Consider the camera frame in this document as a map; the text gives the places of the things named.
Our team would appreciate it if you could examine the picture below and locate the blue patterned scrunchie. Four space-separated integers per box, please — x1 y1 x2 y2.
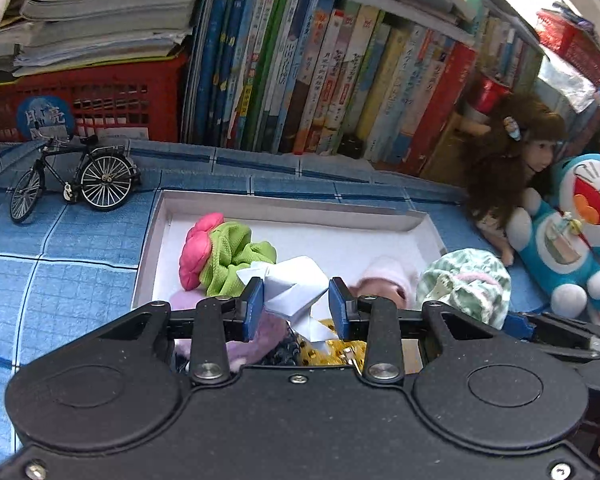
262 330 306 367

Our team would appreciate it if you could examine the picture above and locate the blue cat plush toy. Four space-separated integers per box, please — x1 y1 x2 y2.
503 154 600 325

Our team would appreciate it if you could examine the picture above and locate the green striped soft bonnet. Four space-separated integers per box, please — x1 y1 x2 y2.
416 249 512 329

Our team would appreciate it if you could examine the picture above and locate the large red plastic basket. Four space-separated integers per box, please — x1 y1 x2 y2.
0 52 191 143

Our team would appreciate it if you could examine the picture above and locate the white shallow cardboard box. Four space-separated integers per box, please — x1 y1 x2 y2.
131 190 448 376

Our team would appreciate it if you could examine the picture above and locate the brown haired doll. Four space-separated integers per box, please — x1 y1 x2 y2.
462 97 568 267

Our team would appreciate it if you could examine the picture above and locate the red can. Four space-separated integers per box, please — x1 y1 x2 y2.
472 75 511 122

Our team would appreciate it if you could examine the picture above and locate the blue checked tablecloth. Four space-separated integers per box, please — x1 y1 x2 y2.
0 139 551 466

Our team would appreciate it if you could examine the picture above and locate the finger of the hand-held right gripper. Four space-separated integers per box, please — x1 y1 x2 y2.
527 340 600 364
502 311 600 344

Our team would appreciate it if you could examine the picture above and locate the small red plastic basket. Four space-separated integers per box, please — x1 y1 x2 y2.
536 8 600 72

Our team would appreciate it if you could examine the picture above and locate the stack of lying books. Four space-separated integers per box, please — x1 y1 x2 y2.
0 0 206 78

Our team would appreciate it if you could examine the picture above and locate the lilac scrunchie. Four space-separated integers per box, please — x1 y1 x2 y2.
170 290 291 372

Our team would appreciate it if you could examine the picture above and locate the clear plastic bag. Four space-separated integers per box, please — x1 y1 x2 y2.
540 57 598 111

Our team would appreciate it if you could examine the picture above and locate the miniature black bicycle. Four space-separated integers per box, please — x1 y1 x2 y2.
8 135 142 223

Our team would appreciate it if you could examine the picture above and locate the white paper figure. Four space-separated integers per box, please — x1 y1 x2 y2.
236 256 338 343

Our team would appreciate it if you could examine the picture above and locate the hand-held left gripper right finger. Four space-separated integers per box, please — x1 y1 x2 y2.
328 276 501 386

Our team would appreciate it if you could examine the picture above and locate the pink and green scrunchie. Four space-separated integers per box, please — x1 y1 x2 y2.
179 212 277 297

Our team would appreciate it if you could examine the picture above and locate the row of standing books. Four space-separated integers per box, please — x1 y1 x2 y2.
182 0 548 177

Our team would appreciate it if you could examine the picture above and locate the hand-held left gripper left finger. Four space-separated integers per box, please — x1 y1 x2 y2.
92 276 266 386

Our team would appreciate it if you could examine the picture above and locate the yellow patterned scrunchie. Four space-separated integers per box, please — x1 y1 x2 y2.
300 317 368 368

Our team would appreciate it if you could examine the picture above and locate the pale pink soft hat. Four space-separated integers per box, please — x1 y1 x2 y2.
355 256 420 309

